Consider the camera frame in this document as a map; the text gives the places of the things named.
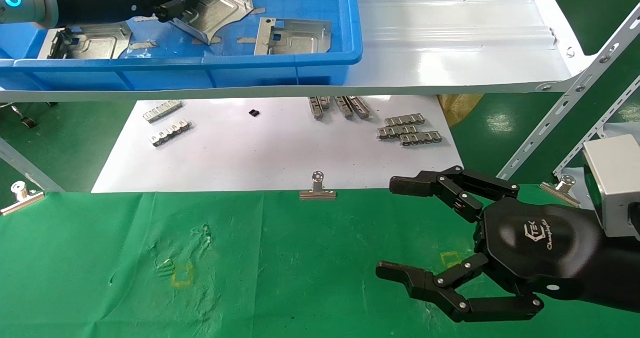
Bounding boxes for small metal clip strip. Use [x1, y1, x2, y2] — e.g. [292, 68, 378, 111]
[384, 113, 426, 127]
[308, 96, 332, 120]
[143, 100, 184, 124]
[347, 96, 371, 119]
[376, 124, 420, 140]
[398, 131, 443, 147]
[334, 96, 354, 119]
[150, 119, 193, 147]

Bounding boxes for white paper sheet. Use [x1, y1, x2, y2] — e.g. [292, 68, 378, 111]
[91, 96, 463, 193]

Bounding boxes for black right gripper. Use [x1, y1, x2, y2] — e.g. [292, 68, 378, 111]
[375, 166, 601, 323]

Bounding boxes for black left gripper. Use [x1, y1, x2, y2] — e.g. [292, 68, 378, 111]
[50, 0, 202, 28]

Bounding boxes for white perforated angle rail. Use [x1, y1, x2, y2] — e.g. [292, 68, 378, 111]
[552, 75, 640, 178]
[497, 3, 640, 181]

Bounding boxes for silver binder clip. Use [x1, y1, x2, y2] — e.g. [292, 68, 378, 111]
[299, 171, 337, 200]
[540, 174, 582, 208]
[0, 181, 46, 216]

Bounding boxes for sheet metal bracket part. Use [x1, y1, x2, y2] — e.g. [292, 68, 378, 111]
[254, 18, 332, 56]
[170, 0, 254, 45]
[37, 22, 133, 60]

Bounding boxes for blue plastic bin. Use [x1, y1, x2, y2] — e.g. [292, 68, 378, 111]
[0, 0, 364, 92]

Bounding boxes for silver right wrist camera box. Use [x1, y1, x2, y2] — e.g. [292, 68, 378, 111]
[582, 134, 640, 238]

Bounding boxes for grey frame rail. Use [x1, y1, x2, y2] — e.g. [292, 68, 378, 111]
[0, 138, 66, 193]

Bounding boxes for metal caster foot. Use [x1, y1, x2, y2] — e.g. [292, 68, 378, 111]
[10, 105, 38, 128]

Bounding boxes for white metal shelf panel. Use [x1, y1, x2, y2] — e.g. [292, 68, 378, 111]
[0, 0, 598, 103]

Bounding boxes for green cloth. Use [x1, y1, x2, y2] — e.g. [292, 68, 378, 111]
[0, 184, 640, 338]

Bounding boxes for yellow-brown bag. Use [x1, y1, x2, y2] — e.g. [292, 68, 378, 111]
[436, 94, 485, 128]

